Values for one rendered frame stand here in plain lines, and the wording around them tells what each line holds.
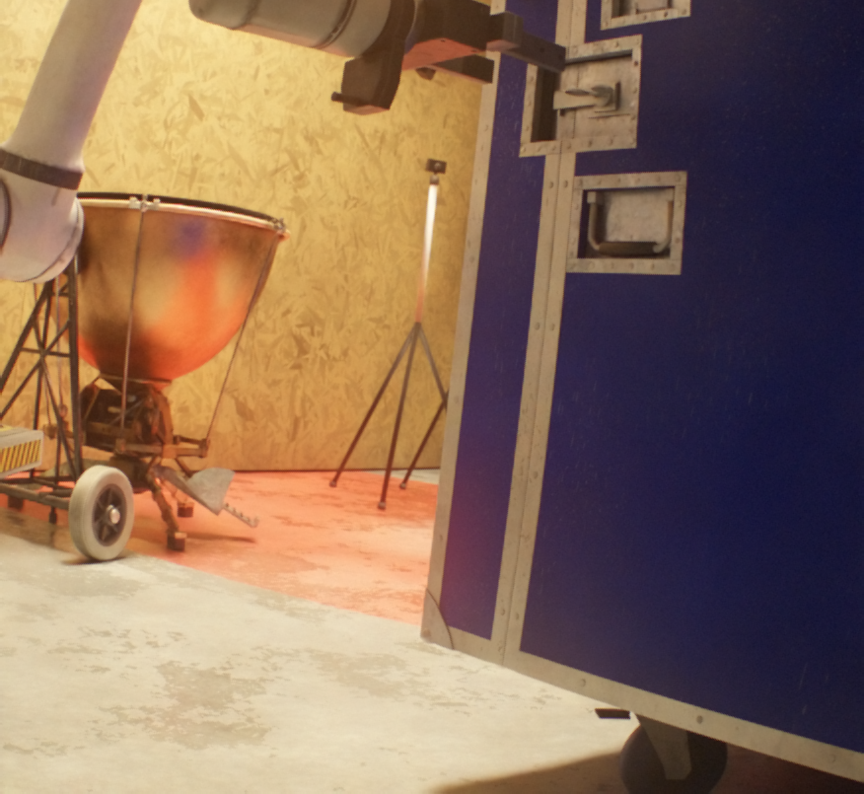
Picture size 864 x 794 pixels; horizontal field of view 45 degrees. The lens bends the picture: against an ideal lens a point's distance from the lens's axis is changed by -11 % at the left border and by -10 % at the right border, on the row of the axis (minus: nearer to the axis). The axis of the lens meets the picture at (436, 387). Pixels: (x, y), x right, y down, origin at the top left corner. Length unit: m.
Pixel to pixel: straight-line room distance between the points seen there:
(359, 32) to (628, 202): 0.35
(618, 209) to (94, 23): 0.86
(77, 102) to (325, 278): 3.31
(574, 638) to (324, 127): 3.87
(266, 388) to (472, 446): 3.38
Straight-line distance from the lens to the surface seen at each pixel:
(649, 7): 1.18
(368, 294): 5.13
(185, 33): 4.16
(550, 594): 1.15
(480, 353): 1.24
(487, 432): 1.22
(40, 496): 2.47
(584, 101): 1.20
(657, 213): 1.11
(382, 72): 0.96
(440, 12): 0.97
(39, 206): 1.64
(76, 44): 1.65
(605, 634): 1.10
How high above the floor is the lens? 0.46
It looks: 1 degrees down
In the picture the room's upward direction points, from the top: 6 degrees clockwise
